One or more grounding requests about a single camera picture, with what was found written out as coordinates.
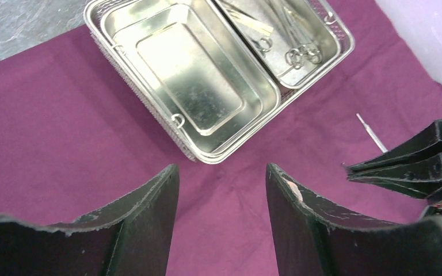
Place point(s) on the purple cloth wrap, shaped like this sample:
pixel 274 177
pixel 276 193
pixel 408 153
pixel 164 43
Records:
pixel 74 137

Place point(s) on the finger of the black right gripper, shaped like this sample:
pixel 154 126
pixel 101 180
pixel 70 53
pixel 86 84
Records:
pixel 418 179
pixel 423 145

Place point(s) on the steel surgical scissors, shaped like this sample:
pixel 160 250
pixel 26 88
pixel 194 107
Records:
pixel 264 44

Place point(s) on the metal mesh instrument tray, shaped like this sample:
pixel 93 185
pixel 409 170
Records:
pixel 94 10

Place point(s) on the thin curved steel tweezers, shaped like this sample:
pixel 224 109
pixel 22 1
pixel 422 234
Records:
pixel 372 134

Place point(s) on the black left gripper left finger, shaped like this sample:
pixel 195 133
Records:
pixel 131 235

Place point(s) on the steel pan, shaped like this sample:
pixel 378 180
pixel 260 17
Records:
pixel 188 59
pixel 274 62

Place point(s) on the steel right inner pan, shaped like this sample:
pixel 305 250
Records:
pixel 274 62

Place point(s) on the steel needle holder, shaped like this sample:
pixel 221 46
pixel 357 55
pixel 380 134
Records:
pixel 301 47

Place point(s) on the steel left inner pan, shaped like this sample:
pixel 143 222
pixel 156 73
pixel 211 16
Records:
pixel 188 59

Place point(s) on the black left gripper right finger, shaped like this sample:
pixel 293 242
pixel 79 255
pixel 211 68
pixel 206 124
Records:
pixel 315 236

